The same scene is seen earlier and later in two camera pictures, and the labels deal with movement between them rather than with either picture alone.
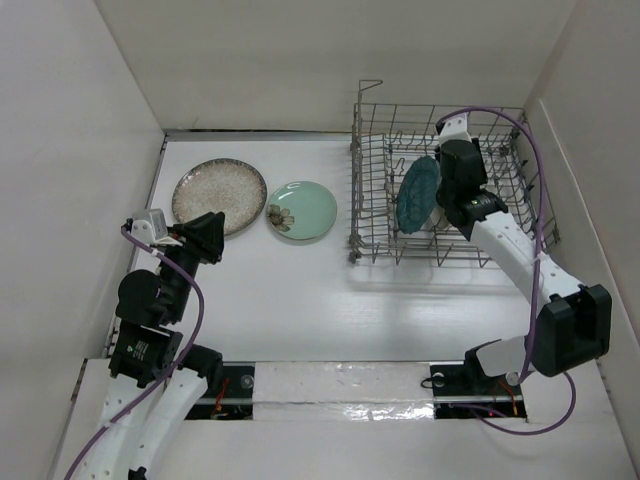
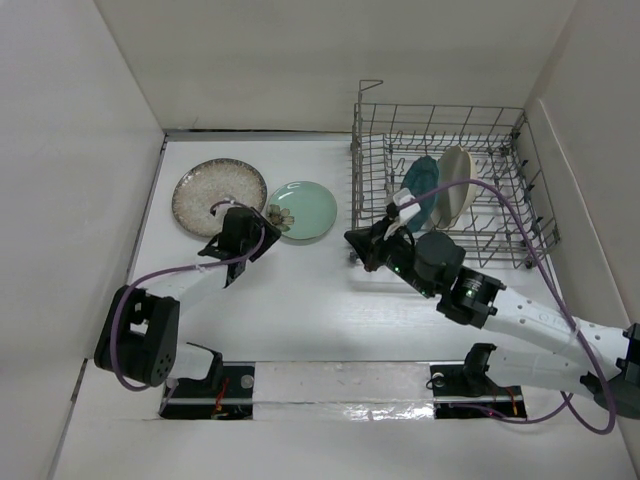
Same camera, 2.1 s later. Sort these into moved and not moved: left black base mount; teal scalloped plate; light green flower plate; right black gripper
Moved: right black gripper
Not moved: teal scalloped plate; left black base mount; light green flower plate
